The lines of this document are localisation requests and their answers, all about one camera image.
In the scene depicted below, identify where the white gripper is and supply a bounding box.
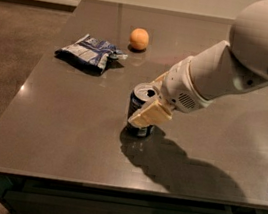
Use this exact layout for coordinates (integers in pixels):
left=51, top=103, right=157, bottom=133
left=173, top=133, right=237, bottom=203
left=128, top=56, right=212, bottom=128

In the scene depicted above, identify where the blue pepsi can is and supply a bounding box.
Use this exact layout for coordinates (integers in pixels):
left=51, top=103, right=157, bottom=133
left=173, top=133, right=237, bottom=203
left=126, top=82, right=156, bottom=138

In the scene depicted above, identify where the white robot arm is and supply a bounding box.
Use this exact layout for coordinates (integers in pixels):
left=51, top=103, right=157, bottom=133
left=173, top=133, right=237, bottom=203
left=128, top=0, right=268, bottom=128

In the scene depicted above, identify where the orange fruit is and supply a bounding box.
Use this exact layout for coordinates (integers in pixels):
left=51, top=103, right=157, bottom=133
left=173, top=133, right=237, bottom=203
left=129, top=28, right=149, bottom=51

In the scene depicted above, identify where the blue white chip bag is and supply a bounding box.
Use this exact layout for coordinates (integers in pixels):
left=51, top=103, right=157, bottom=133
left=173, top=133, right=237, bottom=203
left=54, top=34, right=128, bottom=74

